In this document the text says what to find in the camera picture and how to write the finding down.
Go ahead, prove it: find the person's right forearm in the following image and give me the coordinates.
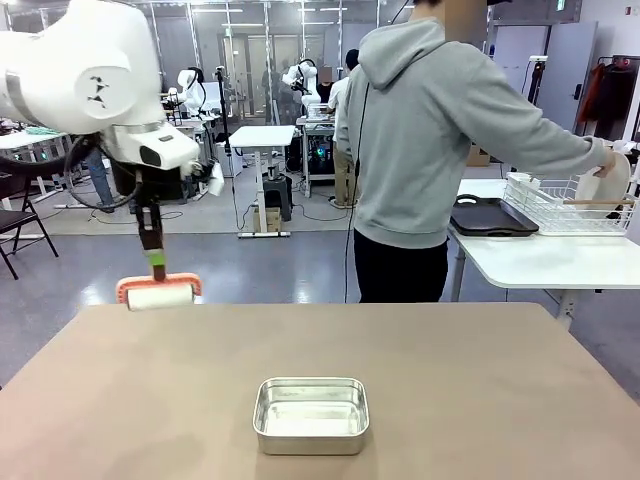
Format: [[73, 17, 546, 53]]
[[519, 107, 609, 172]]

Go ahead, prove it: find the black light stand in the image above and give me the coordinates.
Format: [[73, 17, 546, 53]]
[[213, 64, 237, 157]]

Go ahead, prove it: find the white background desk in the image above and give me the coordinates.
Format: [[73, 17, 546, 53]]
[[0, 130, 72, 197]]

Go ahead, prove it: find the pink handled lint roller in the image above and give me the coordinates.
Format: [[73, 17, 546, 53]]
[[115, 264, 205, 313]]

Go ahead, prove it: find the black folding chair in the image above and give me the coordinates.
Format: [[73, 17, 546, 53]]
[[0, 198, 60, 281]]

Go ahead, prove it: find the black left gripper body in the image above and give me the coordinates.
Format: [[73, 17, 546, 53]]
[[133, 196, 165, 252]]

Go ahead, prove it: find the white cutlery holder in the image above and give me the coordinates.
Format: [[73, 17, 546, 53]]
[[504, 172, 542, 204]]

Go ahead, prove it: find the person in cap and jeans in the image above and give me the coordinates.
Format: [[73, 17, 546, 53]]
[[84, 145, 116, 214]]

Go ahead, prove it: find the rectangular stainless steel tray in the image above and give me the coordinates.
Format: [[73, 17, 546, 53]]
[[252, 377, 371, 456]]

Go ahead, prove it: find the white height adjustable desk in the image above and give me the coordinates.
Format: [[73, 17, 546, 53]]
[[228, 124, 298, 240]]

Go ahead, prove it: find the person in gray zip hoodie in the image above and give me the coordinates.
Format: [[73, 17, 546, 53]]
[[333, 0, 609, 305]]

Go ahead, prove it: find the person in white shirt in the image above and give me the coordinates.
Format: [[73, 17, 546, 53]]
[[327, 47, 362, 210]]

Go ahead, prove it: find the metal equipment cart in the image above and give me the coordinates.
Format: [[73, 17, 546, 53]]
[[296, 113, 342, 182]]

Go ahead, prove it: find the left arm black braided hose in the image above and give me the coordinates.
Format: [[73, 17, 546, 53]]
[[0, 151, 77, 177]]

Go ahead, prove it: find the white round plate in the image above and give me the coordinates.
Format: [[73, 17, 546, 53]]
[[576, 149, 633, 212]]

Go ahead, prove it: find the gray round stool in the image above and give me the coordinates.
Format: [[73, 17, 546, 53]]
[[261, 174, 295, 222]]

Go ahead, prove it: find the person's right hand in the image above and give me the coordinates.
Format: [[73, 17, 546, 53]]
[[591, 148, 618, 180]]

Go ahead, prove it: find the person in dark top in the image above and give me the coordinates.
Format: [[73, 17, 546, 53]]
[[314, 66, 337, 105]]

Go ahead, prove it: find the white wire dish rack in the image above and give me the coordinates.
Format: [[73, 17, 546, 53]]
[[501, 171, 638, 237]]

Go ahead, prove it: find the white side table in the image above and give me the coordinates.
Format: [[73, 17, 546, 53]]
[[445, 177, 640, 331]]

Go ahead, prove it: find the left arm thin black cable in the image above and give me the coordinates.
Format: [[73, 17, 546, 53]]
[[63, 134, 147, 210]]

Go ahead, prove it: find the black coat rack with clothes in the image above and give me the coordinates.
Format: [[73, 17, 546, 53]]
[[578, 54, 640, 145]]

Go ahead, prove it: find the small cardboard box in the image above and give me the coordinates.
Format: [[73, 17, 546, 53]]
[[251, 205, 282, 234]]

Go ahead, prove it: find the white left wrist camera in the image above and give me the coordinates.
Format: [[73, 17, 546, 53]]
[[181, 158, 227, 198]]

